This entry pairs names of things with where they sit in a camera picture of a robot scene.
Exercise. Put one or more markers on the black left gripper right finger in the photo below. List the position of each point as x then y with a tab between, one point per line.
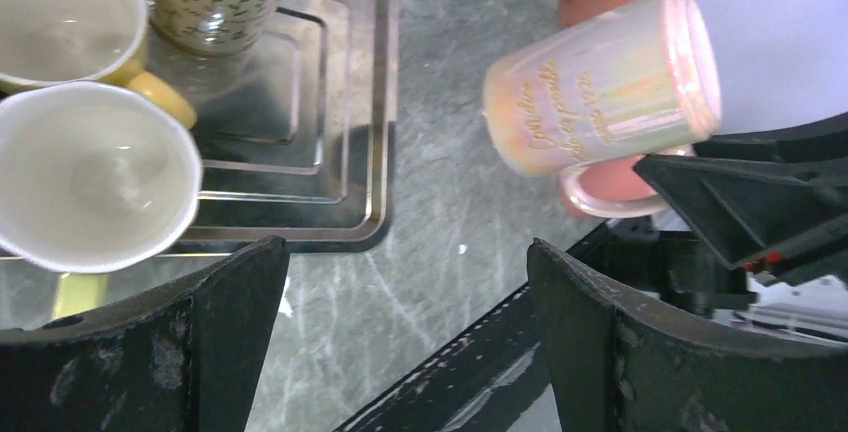
620	360

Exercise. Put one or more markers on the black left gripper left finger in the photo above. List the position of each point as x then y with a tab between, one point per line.
182	356

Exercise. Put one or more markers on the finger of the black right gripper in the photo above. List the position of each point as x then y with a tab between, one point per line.
772	202

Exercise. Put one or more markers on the pink lidded cup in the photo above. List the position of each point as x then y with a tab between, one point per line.
639	79

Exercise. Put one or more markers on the lime green faceted mug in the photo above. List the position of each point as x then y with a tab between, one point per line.
94	179

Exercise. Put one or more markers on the yellow mug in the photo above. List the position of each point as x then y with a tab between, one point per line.
48	42

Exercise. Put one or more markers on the pink mug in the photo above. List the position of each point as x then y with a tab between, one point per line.
610	189

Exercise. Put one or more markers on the steel serving tray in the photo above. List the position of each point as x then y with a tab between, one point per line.
295	133

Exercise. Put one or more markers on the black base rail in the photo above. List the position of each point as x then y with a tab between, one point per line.
492	372

